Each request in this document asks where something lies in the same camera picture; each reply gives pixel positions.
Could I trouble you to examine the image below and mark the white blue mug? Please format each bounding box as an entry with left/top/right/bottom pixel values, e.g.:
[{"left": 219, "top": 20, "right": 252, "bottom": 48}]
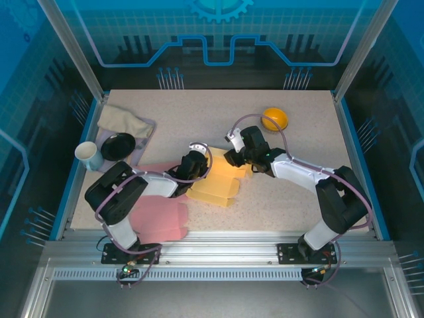
[{"left": 74, "top": 141, "right": 104, "bottom": 172}]

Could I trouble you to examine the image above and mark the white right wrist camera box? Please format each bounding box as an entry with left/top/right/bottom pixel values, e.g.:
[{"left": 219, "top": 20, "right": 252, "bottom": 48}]
[{"left": 225, "top": 127, "right": 245, "bottom": 154}]

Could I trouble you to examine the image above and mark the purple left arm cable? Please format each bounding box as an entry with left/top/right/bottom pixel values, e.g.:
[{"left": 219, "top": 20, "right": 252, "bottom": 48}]
[{"left": 95, "top": 142, "right": 213, "bottom": 290}]

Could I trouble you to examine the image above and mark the blue table side rail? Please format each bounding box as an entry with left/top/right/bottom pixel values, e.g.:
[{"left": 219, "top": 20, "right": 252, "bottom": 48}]
[
  {"left": 48, "top": 94, "right": 102, "bottom": 241},
  {"left": 337, "top": 94, "right": 392, "bottom": 241}
]

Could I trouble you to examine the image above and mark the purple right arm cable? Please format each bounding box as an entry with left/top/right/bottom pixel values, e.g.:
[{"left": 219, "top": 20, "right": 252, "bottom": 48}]
[{"left": 231, "top": 113, "right": 372, "bottom": 290}]

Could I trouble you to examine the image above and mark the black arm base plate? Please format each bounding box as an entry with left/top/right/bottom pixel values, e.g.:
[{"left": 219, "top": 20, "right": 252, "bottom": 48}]
[
  {"left": 101, "top": 242, "right": 162, "bottom": 265},
  {"left": 276, "top": 242, "right": 338, "bottom": 265}
]

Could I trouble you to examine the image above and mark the pink paper box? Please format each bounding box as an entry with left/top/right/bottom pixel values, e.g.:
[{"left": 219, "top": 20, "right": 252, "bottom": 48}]
[{"left": 128, "top": 161, "right": 189, "bottom": 242}]

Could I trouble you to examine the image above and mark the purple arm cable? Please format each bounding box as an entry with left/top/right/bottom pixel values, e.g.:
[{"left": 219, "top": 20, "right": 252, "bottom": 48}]
[
  {"left": 231, "top": 113, "right": 372, "bottom": 290},
  {"left": 95, "top": 142, "right": 213, "bottom": 290}
]

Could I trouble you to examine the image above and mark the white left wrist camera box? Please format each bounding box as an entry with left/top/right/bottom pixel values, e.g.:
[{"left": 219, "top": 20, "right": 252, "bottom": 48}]
[{"left": 188, "top": 142, "right": 209, "bottom": 156}]

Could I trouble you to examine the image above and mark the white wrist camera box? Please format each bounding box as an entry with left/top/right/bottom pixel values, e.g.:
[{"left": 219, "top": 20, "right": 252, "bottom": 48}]
[
  {"left": 188, "top": 142, "right": 209, "bottom": 156},
  {"left": 225, "top": 127, "right": 245, "bottom": 154}
]

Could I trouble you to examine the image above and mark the slotted grey cable duct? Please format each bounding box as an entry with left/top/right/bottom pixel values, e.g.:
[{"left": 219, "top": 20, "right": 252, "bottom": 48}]
[{"left": 52, "top": 268, "right": 304, "bottom": 282}]

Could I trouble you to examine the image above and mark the beige folded cloth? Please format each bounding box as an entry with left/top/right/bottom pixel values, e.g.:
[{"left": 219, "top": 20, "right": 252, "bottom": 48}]
[{"left": 97, "top": 105, "right": 155, "bottom": 139}]

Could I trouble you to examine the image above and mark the black round plate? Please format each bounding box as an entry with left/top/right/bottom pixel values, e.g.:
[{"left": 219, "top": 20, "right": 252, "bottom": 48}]
[{"left": 100, "top": 132, "right": 136, "bottom": 162}]

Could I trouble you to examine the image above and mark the aluminium front rail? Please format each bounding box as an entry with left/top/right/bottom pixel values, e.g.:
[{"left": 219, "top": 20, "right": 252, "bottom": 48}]
[{"left": 42, "top": 230, "right": 398, "bottom": 266}]

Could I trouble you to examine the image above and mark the aluminium corner post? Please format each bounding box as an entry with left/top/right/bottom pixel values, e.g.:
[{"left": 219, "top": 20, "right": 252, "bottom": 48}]
[
  {"left": 38, "top": 0, "right": 110, "bottom": 102},
  {"left": 333, "top": 0, "right": 390, "bottom": 102}
]

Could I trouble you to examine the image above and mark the yellow paper box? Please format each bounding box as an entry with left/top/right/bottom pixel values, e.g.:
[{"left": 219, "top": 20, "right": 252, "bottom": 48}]
[{"left": 185, "top": 147, "right": 254, "bottom": 209}]

